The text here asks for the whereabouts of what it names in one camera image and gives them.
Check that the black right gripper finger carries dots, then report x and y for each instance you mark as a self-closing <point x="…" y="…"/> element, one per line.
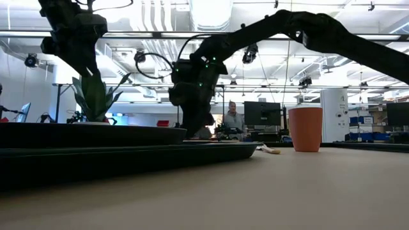
<point x="191" y="121"/>
<point x="206" y="115"/>

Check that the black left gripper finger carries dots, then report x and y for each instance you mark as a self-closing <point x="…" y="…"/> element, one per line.
<point x="87" y="67"/>

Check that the black round plate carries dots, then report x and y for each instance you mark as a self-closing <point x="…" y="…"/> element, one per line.
<point x="96" y="135"/>

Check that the dark green plastic tray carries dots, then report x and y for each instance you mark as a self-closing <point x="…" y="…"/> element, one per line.
<point x="128" y="163"/>

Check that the orange-red plastic cup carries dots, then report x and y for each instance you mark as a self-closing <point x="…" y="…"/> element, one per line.
<point x="305" y="131"/>

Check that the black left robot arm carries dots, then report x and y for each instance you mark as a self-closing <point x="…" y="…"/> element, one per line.
<point x="60" y="6"/>

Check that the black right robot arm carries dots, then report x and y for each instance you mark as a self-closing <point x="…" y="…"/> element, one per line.
<point x="351" y="44"/>

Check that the black desk robot arm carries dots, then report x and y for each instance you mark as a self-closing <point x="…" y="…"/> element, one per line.
<point x="228" y="130"/>

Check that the seated person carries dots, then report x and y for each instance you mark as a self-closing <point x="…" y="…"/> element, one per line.
<point x="206" y="132"/>

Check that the red storage bin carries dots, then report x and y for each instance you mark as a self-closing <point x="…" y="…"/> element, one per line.
<point x="163" y="123"/>

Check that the standing person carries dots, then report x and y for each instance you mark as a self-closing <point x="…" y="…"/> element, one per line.
<point x="234" y="120"/>

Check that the green plant in white pot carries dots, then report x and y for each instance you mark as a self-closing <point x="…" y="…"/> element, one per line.
<point x="94" y="99"/>

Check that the dark tall metal stand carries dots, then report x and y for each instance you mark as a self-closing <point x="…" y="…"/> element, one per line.
<point x="57" y="105"/>

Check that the black computer monitor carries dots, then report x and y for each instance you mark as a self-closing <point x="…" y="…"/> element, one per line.
<point x="397" y="114"/>
<point x="262" y="113"/>

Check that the lit tilted monitor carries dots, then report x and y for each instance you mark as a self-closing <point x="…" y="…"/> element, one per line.
<point x="24" y="112"/>

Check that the white square pillar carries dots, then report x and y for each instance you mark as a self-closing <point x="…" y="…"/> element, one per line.
<point x="334" y="115"/>

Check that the blue box with white label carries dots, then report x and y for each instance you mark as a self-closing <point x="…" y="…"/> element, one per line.
<point x="364" y="120"/>

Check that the black tall stand frame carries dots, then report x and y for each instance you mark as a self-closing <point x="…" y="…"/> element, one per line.
<point x="223" y="105"/>

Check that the black round ceiling camera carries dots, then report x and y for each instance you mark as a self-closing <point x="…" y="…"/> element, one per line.
<point x="31" y="60"/>
<point x="139" y="57"/>

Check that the black overhead frame bar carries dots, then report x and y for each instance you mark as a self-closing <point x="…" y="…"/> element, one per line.
<point x="134" y="35"/>

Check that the black overhead rig camera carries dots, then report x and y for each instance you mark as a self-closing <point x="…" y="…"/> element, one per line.
<point x="250" y="53"/>

